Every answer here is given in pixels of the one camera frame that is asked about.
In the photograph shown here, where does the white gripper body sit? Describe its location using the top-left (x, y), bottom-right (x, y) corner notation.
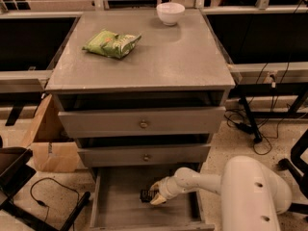
top-left (159, 177), bottom-right (180, 200)

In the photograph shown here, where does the black rxbar chocolate bar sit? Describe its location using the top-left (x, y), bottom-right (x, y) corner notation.
top-left (140, 190), bottom-right (158, 203)

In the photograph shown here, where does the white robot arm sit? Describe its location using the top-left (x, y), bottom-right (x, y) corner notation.
top-left (150, 156), bottom-right (292, 231)

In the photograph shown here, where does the grey open bottom drawer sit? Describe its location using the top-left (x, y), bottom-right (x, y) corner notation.
top-left (90, 165), bottom-right (215, 231)

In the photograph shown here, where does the grey middle drawer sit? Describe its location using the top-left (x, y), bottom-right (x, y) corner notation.
top-left (78, 144), bottom-right (210, 167)

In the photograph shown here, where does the grey top drawer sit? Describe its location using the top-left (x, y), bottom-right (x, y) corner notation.
top-left (59, 107), bottom-right (225, 138)

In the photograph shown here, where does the grey drawer cabinet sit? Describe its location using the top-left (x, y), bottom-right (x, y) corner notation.
top-left (44, 9), bottom-right (237, 178)

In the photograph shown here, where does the black table leg stand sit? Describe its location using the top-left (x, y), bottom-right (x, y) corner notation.
top-left (240, 95), bottom-right (262, 143)

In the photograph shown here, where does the brown cardboard box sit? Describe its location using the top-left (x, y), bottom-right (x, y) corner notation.
top-left (20, 95), bottom-right (80, 173)

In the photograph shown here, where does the black office chair right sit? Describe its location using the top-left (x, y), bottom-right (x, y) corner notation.
top-left (277, 128), bottom-right (308, 215)

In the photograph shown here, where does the black chair left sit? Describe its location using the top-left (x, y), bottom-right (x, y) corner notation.
top-left (0, 135), bottom-right (91, 231)

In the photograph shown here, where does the green snack bag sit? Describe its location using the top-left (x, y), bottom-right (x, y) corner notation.
top-left (82, 30), bottom-right (141, 59)

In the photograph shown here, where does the white ceramic bowl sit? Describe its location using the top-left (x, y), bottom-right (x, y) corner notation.
top-left (156, 2), bottom-right (185, 26)

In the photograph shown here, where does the black cable bundle right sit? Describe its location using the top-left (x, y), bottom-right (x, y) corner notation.
top-left (223, 63), bottom-right (308, 156)

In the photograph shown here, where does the black cable on floor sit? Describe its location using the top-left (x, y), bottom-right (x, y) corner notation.
top-left (30, 176), bottom-right (81, 231)

